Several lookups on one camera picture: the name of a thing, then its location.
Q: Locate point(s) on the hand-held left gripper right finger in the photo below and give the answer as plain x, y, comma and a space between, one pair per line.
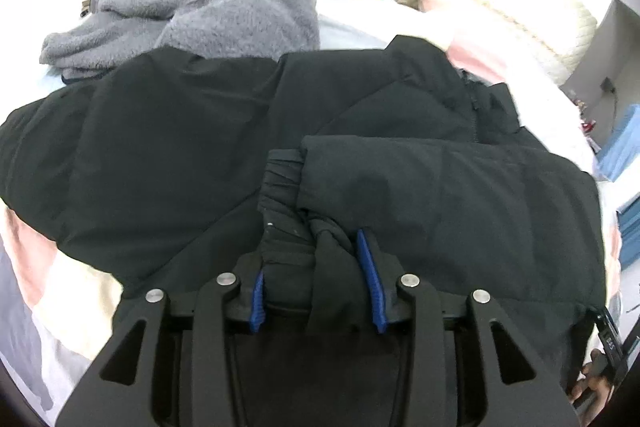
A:
371, 287

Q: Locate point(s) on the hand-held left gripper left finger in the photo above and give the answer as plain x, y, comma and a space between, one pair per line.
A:
257, 302

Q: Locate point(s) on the black puffer jacket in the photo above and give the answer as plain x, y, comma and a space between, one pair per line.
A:
200, 147

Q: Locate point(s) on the person's right hand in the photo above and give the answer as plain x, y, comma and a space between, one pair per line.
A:
586, 388

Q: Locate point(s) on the group of small bottles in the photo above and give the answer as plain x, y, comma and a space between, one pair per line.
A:
584, 109

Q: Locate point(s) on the checked pastel blanket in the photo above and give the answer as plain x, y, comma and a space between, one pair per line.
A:
30, 247

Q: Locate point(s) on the light blue bed sheet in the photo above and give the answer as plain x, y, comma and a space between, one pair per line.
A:
345, 32

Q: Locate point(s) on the grey fleece garment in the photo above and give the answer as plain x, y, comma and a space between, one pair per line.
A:
220, 12

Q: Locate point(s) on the grey white wardrobe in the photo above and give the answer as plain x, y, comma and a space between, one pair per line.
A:
607, 37

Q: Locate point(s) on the cream quilted headboard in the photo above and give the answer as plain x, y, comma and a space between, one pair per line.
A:
560, 27

